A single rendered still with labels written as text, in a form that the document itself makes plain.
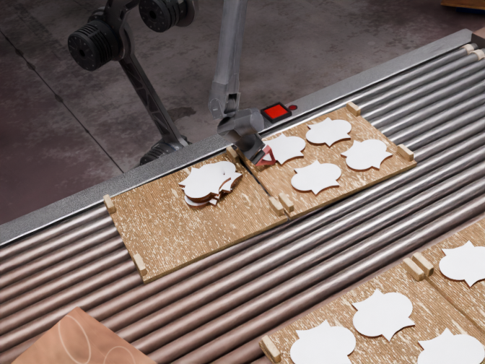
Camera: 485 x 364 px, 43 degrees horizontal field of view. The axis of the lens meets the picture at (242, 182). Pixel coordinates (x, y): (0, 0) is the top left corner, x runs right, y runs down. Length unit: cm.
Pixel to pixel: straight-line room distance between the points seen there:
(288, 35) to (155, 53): 95
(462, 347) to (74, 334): 81
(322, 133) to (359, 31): 263
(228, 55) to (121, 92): 251
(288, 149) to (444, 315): 69
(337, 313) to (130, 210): 67
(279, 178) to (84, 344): 74
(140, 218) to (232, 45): 53
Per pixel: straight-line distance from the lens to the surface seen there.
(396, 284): 150
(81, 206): 187
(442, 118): 204
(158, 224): 170
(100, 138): 377
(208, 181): 172
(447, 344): 140
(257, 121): 167
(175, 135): 289
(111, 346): 134
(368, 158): 181
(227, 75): 169
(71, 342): 138
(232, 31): 168
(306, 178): 175
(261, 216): 166
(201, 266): 160
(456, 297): 150
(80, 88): 432
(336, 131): 192
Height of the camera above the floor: 209
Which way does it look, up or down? 40 degrees down
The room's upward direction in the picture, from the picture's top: 8 degrees counter-clockwise
